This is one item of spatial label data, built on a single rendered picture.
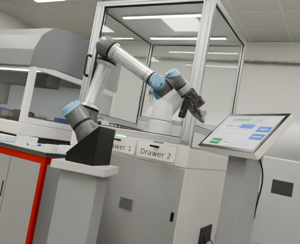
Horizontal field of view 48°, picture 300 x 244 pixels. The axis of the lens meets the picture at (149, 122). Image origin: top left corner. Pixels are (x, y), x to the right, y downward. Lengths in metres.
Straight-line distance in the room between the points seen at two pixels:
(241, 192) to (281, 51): 3.91
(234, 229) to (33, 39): 2.11
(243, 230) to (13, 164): 1.44
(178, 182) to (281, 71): 3.59
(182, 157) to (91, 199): 0.78
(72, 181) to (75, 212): 0.15
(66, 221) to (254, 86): 4.27
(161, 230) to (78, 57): 1.76
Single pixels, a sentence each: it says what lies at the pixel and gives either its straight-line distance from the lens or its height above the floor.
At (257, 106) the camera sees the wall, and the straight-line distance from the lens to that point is 5.46.
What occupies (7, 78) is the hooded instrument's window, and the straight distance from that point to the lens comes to 3.08.
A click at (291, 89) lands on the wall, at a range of 5.44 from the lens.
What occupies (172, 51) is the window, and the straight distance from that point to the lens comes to 2.46.
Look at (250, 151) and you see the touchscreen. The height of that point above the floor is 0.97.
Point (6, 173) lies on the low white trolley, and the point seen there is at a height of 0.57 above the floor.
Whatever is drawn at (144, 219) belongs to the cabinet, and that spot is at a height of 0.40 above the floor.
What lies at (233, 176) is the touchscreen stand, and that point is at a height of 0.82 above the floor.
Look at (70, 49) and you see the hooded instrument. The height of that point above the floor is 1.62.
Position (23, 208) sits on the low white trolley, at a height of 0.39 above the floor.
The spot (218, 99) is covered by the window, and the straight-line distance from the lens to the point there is 2.71.
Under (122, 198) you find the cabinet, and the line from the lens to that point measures 2.47.
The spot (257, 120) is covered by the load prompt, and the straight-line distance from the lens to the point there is 1.98.
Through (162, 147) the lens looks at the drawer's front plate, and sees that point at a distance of 2.30.
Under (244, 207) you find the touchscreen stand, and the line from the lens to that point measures 1.97.
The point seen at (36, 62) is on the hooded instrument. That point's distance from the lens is 2.91.
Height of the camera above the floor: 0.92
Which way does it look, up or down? 4 degrees up
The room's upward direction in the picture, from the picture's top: 10 degrees clockwise
